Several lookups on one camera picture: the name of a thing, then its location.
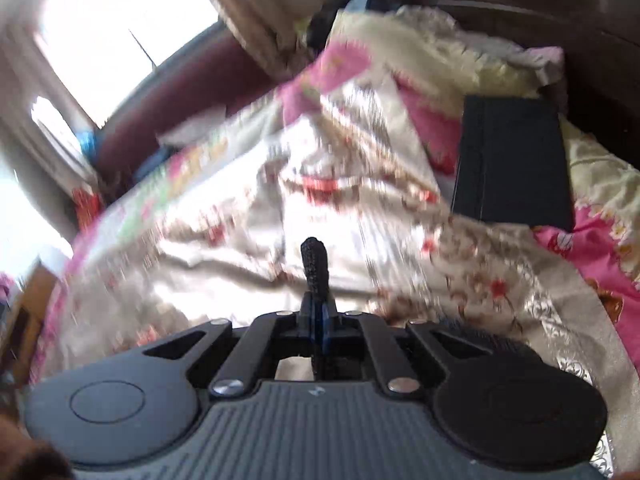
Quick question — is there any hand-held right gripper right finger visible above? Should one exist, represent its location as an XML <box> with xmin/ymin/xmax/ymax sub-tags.
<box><xmin>319</xmin><ymin>294</ymin><xmax>507</xmax><ymax>395</ymax></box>

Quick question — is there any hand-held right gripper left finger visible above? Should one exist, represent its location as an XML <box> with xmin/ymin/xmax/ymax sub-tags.
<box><xmin>143</xmin><ymin>294</ymin><xmax>317</xmax><ymax>397</ymax></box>

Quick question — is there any cream floral satin bedspread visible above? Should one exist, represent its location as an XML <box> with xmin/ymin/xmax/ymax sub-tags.
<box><xmin>37</xmin><ymin>75</ymin><xmax>640</xmax><ymax>476</ymax></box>

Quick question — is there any green floral blanket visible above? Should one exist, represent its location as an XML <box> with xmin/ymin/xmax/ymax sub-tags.
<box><xmin>97</xmin><ymin>127</ymin><xmax>243</xmax><ymax>243</ymax></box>

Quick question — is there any white cloth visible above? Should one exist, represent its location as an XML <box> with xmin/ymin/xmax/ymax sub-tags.
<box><xmin>156</xmin><ymin>104</ymin><xmax>232</xmax><ymax>144</ymax></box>

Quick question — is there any folded dark garment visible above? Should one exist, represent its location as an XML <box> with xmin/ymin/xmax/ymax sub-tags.
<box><xmin>450</xmin><ymin>93</ymin><xmax>575</xmax><ymax>234</ymax></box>

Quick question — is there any red bag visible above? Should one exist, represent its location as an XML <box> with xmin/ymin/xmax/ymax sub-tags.
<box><xmin>72</xmin><ymin>187</ymin><xmax>104</xmax><ymax>234</ymax></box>

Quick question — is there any maroon padded window seat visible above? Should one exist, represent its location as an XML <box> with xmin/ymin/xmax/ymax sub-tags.
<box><xmin>94</xmin><ymin>25</ymin><xmax>287</xmax><ymax>183</ymax></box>

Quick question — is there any wooden desk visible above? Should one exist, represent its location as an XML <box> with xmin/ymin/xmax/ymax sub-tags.
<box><xmin>9</xmin><ymin>259</ymin><xmax>57</xmax><ymax>387</ymax></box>

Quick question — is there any blue plastic bag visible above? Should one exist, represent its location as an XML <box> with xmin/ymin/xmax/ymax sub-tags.
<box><xmin>75</xmin><ymin>131</ymin><xmax>97</xmax><ymax>162</ymax></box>

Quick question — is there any floral pillow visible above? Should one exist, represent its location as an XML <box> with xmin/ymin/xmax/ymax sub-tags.
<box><xmin>279</xmin><ymin>6</ymin><xmax>567</xmax><ymax>177</ymax></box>

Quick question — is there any pile of dark clothes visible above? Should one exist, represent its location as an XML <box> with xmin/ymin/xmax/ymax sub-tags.
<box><xmin>305</xmin><ymin>0</ymin><xmax>362</xmax><ymax>50</ymax></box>

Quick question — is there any beige curtain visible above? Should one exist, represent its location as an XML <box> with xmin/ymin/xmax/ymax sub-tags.
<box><xmin>0</xmin><ymin>35</ymin><xmax>103</xmax><ymax>241</ymax></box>
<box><xmin>190</xmin><ymin>0</ymin><xmax>353</xmax><ymax>82</ymax></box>

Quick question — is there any blue cloth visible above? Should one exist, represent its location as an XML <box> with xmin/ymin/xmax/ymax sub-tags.
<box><xmin>345</xmin><ymin>0</ymin><xmax>402</xmax><ymax>14</ymax></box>

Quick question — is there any window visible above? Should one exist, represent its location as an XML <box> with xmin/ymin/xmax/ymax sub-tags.
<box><xmin>36</xmin><ymin>0</ymin><xmax>222</xmax><ymax>127</ymax></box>

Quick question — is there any dark wooden headboard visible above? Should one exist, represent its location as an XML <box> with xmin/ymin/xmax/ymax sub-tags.
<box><xmin>359</xmin><ymin>0</ymin><xmax>640</xmax><ymax>157</ymax></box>

